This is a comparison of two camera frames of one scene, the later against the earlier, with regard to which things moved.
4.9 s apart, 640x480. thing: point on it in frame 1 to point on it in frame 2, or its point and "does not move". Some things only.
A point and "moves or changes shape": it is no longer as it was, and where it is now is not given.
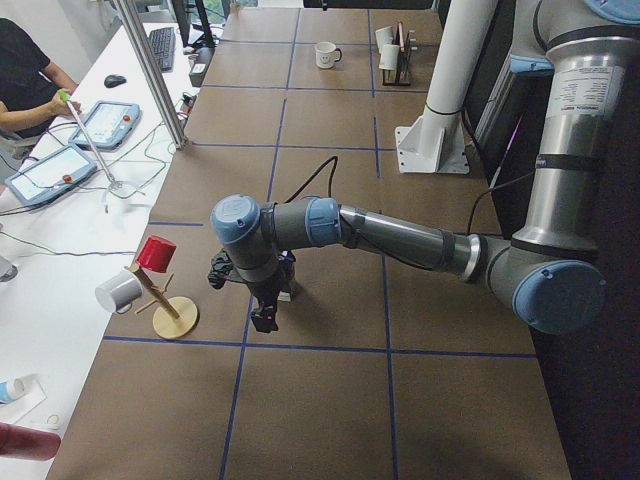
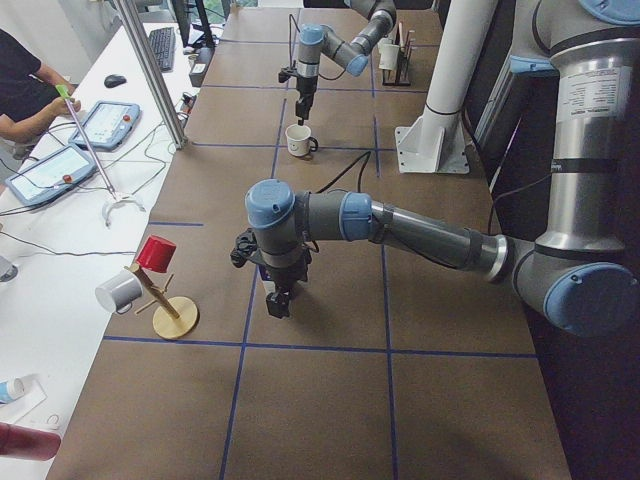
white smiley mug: (326, 55) moves or changes shape
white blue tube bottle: (11, 389) does not move
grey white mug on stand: (119, 292) does not move
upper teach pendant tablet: (108, 126) does not move
